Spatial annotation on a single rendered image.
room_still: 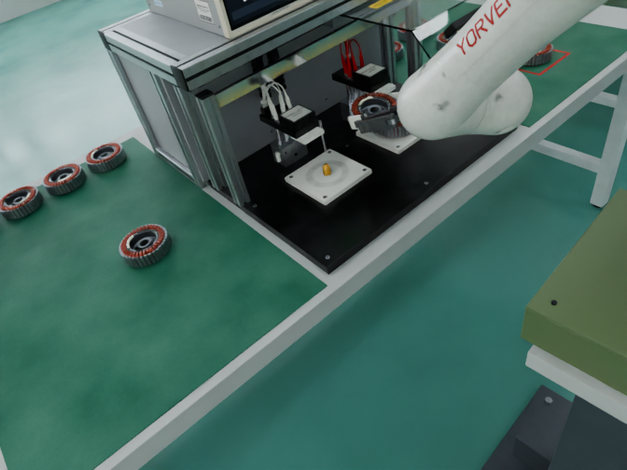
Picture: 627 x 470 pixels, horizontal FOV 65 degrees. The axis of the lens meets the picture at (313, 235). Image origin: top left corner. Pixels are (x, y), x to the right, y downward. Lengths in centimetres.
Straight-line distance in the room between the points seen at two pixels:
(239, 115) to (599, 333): 92
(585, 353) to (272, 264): 59
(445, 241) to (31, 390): 156
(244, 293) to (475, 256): 122
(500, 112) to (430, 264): 125
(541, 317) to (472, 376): 91
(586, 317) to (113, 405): 78
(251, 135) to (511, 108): 72
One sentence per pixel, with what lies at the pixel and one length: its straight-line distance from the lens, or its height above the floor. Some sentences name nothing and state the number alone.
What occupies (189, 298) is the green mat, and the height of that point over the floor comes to 75.
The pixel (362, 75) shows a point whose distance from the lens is 128.
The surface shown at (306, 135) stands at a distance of 116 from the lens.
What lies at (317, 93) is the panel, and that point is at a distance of 144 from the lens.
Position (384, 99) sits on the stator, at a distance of 117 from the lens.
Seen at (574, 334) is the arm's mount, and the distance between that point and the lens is 82.
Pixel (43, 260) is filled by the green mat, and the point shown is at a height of 75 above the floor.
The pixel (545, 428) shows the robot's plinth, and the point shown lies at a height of 2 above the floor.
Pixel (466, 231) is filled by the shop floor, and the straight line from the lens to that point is 214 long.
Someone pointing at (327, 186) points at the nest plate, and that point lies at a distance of 115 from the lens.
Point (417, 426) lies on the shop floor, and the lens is 163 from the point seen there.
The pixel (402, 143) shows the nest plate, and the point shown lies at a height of 78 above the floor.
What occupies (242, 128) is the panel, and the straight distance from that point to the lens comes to 131.
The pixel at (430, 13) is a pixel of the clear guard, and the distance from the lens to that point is 118.
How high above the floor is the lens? 148
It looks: 42 degrees down
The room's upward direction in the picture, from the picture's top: 14 degrees counter-clockwise
